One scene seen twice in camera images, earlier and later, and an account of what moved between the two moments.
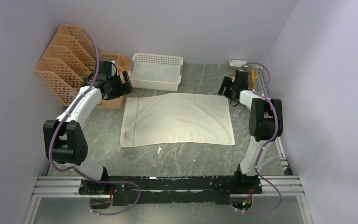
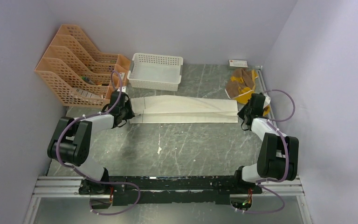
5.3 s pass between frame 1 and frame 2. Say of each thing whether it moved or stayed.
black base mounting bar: stayed
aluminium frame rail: stayed
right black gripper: moved
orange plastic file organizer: stayed
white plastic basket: stayed
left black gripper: moved
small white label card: stayed
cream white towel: moved
